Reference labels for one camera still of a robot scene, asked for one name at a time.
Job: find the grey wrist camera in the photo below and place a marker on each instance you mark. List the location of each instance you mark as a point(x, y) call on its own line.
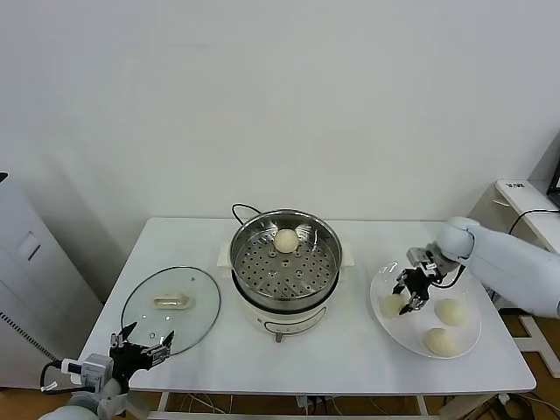
point(97, 372)
point(417, 255)

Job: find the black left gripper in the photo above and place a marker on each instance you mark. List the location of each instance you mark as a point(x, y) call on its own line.
point(131, 356)

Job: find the white electric cooker base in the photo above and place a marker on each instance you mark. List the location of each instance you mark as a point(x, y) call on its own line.
point(284, 321)

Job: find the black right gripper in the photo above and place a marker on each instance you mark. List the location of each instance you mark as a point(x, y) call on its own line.
point(417, 282)

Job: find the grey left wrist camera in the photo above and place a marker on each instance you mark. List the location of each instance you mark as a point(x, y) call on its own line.
point(97, 372)

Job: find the black laptop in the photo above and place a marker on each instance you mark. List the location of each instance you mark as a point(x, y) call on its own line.
point(556, 180)

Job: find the white round plate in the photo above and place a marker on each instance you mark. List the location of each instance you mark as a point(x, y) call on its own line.
point(385, 280)

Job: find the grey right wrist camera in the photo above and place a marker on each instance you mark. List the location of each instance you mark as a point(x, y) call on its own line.
point(417, 255)

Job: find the white steamed baozi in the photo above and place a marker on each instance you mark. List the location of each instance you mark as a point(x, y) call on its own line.
point(450, 312)
point(389, 306)
point(442, 342)
point(285, 241)

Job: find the glass pot lid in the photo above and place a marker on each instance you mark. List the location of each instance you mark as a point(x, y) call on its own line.
point(144, 306)

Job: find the white floor cabinet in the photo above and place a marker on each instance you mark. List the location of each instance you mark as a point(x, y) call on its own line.
point(35, 284)

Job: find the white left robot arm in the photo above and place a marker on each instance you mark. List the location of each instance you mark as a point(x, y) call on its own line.
point(100, 404)

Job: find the white table leg frame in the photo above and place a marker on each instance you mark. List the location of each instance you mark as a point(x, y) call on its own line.
point(422, 403)

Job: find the steel perforated steamer basket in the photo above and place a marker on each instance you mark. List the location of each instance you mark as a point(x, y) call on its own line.
point(324, 254)

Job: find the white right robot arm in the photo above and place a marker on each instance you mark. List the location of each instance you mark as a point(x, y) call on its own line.
point(503, 262)

